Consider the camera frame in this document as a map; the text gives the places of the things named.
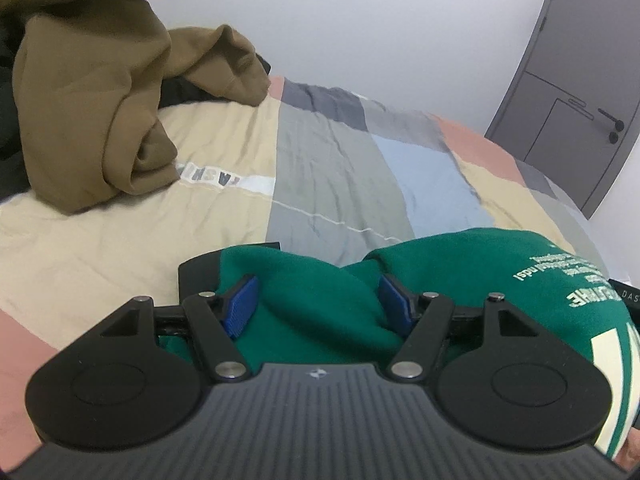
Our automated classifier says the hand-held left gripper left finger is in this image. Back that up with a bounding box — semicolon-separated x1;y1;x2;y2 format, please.
102;275;259;381

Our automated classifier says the patchwork bed cover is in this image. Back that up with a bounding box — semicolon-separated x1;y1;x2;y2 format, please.
0;76;612;461

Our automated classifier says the brown hoodie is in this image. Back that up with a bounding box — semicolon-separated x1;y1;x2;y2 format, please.
0;0;273;216

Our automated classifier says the green zip hoodie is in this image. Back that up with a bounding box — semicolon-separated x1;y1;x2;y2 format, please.
159;227;640;466

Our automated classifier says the black garment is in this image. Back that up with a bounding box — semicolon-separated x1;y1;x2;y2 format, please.
0;25;273;201

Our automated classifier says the grey door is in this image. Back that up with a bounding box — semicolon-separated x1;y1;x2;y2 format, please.
484;0;640;219

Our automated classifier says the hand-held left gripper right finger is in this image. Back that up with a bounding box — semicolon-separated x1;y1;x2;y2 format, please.
378;274;541;381

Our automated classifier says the black door handle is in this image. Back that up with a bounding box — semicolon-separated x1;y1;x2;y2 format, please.
597;107;626;144

